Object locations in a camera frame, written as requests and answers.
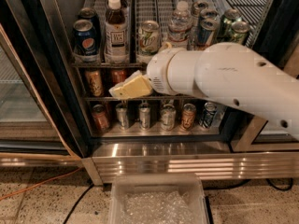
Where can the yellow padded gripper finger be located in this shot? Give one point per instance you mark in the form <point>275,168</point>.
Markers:
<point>135,86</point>
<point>165,45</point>

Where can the brown iced tea bottle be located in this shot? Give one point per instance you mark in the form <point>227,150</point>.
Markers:
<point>116,33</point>

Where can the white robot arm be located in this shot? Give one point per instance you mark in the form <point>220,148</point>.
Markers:
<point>226,73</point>

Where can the orange can middle shelf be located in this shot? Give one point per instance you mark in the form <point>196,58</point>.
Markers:
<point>118,75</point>

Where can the orange can shelf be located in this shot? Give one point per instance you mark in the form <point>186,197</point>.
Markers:
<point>118,75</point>
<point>100,118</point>

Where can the clear water bottle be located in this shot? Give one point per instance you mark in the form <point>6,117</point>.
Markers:
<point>179,25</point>

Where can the silver can bottom shelf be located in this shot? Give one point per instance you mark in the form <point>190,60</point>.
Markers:
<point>122,116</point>

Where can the grey can bottom shelf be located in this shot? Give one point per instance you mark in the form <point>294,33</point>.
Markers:
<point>168,116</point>

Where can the tan can middle shelf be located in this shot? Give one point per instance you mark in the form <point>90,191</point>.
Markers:
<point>94,81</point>

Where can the tan can shelf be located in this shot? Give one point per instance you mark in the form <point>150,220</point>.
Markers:
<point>187,116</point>
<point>94,81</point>

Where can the orange can bottom shelf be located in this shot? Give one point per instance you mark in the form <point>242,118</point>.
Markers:
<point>100,118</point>

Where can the tan can bottom shelf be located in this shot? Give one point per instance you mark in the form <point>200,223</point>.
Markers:
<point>187,116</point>

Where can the stainless fridge cabinet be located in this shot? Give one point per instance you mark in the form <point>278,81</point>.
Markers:
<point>238,145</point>

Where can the glass fridge door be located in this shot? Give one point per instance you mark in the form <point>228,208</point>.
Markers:
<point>32,130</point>

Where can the green white 7up can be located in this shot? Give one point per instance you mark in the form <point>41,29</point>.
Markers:
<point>148,40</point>

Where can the front blue silver can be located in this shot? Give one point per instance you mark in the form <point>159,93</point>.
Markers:
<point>206,32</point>

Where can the blue silver can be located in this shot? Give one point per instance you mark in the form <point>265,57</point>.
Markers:
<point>208,13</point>
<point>206,32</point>

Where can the rear silver can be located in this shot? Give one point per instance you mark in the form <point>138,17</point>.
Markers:
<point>197,7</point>

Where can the middle blue silver can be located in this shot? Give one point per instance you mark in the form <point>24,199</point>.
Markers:
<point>208,13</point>

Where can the front blue Pepsi can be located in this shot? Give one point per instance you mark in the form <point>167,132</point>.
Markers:
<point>86,45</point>

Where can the rear green can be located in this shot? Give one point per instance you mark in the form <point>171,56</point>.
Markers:
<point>227,19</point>

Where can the front green can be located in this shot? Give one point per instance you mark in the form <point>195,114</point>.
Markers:
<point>239,32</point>

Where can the blue white can bottom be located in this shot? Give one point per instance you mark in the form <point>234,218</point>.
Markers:
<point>208,114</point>

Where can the rear dark Pepsi can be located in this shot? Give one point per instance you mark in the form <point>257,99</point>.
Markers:
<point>90,14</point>

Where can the clear plastic bin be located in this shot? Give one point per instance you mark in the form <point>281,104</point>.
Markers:
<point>157,199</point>

